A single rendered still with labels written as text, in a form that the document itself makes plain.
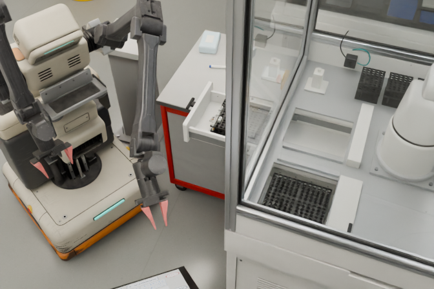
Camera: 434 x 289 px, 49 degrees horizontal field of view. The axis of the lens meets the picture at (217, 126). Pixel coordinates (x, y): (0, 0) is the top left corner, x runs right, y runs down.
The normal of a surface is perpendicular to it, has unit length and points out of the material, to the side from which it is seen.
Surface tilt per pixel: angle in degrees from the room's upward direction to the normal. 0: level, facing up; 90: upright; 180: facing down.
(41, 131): 63
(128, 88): 90
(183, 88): 0
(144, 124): 45
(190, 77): 0
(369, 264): 90
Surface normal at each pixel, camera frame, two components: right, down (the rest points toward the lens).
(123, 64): -0.32, 0.69
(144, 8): 0.51, -0.46
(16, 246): -0.01, -0.69
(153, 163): 0.54, -0.21
